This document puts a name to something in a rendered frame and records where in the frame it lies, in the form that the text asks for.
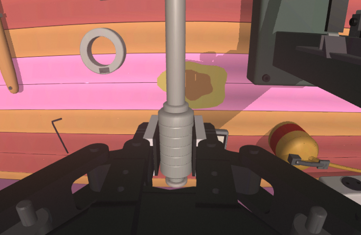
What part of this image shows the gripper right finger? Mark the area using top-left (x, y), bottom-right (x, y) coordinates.
top-left (193, 115), bottom-right (361, 235)

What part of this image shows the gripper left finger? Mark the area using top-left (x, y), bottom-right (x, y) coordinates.
top-left (0, 115), bottom-right (159, 235)

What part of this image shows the grey lever with ribbed grip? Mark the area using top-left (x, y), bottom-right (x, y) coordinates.
top-left (158, 0), bottom-right (195, 188)

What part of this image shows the grey-green comparator body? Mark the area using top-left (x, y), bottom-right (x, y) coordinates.
top-left (247, 0), bottom-right (361, 87)

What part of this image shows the black hex key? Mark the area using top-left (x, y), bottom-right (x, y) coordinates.
top-left (51, 117), bottom-right (69, 154)

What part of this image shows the white power strip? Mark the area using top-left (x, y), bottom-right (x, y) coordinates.
top-left (318, 175), bottom-right (361, 204)

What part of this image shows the grey metal ring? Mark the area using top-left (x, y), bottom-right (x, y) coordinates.
top-left (80, 27), bottom-right (127, 75)

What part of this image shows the wooden tool handle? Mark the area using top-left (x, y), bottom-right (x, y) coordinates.
top-left (0, 5), bottom-right (20, 94)

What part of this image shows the grey metal bracket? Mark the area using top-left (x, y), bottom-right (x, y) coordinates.
top-left (319, 33), bottom-right (350, 58)

